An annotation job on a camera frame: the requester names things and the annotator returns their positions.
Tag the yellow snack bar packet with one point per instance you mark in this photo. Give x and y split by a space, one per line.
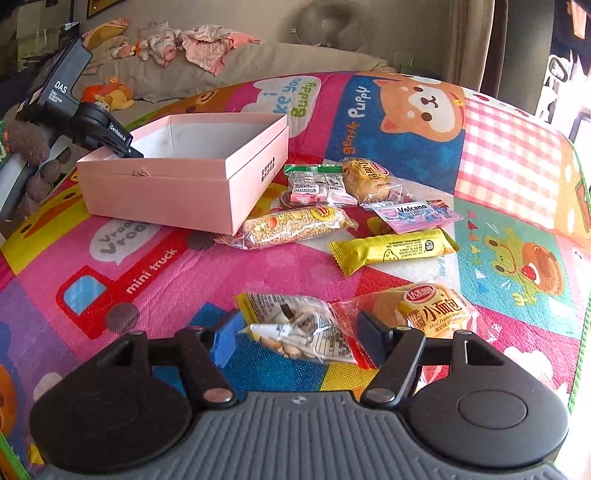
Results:
354 254

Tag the green white candy packet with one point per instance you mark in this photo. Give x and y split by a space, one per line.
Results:
317 185

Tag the brown plush toy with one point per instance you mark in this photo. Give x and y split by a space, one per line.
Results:
30 167

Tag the grey sofa cushion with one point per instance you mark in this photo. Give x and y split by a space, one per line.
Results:
153 83

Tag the sesame rice bar packet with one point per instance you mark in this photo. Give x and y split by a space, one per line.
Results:
288 226

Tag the nuts packet yellow white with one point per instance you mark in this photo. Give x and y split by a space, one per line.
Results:
296 327

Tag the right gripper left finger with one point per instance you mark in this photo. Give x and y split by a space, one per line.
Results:
198 354

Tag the Velcano wafer packet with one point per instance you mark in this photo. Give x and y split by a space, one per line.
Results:
416 215

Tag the small bread bun packet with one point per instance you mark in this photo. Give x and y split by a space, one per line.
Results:
436 309

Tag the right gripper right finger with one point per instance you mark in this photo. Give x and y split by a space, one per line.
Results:
400 354

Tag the colourful cartoon play mat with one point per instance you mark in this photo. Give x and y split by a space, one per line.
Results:
72 281

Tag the grey neck pillow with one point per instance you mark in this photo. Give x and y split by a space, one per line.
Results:
342 25

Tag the orange lion plush toy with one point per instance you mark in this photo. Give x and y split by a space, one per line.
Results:
112 96

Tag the pink cardboard box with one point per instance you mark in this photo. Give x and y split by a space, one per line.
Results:
203 171

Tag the pile of pink clothes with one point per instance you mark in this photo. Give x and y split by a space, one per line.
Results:
205 45

